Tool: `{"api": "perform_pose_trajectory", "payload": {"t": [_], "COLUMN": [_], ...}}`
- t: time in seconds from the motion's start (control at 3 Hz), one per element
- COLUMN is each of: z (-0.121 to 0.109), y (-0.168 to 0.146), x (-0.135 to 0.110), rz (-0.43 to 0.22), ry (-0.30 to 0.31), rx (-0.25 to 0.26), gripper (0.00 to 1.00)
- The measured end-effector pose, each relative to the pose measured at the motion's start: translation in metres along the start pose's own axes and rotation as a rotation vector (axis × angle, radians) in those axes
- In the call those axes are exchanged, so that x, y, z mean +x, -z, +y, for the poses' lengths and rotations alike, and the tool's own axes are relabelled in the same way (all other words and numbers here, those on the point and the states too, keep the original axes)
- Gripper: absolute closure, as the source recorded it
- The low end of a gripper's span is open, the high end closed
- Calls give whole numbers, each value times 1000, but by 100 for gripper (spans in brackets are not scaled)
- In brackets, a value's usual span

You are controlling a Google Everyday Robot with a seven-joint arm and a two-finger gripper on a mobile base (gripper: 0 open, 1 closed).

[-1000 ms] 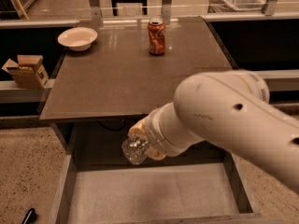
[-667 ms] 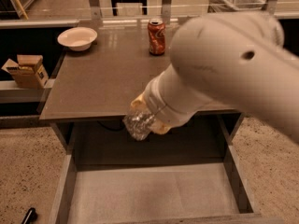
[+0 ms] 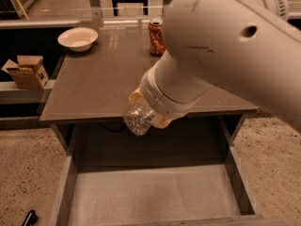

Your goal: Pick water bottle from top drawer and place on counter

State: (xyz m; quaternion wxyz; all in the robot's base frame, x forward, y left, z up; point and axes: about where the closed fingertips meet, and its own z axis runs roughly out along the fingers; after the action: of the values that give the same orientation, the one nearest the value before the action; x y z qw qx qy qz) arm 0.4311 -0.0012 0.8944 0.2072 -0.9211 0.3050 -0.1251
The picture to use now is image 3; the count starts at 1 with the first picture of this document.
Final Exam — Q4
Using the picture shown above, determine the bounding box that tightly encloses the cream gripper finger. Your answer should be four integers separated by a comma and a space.
150, 113, 172, 129
129, 87, 147, 105

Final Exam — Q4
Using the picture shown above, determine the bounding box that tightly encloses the clear plastic water bottle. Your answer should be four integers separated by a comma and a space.
122, 102, 155, 137

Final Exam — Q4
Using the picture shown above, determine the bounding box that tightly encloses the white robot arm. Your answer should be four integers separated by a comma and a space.
123, 0, 301, 136

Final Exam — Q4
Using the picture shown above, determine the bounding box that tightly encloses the grey counter cabinet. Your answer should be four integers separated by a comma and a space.
40, 17, 256, 154

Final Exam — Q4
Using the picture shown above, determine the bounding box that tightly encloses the open grey drawer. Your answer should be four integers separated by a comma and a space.
49, 118, 285, 226

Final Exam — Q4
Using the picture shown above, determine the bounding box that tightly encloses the red soda can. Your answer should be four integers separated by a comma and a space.
149, 18, 166, 56

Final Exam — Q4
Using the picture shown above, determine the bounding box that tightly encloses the white bowl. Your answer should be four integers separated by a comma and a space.
57, 27, 98, 52

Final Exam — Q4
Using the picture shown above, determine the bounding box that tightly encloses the open cardboard box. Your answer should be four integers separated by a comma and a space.
1, 56, 49, 89

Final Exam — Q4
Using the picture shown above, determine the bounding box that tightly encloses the black object on floor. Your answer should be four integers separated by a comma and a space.
22, 210, 38, 226

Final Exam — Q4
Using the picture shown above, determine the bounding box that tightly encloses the black cable under counter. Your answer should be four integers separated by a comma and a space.
97, 121, 127, 134

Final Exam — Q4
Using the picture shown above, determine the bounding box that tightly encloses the wooden broom handle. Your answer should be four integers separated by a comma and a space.
15, 0, 29, 20

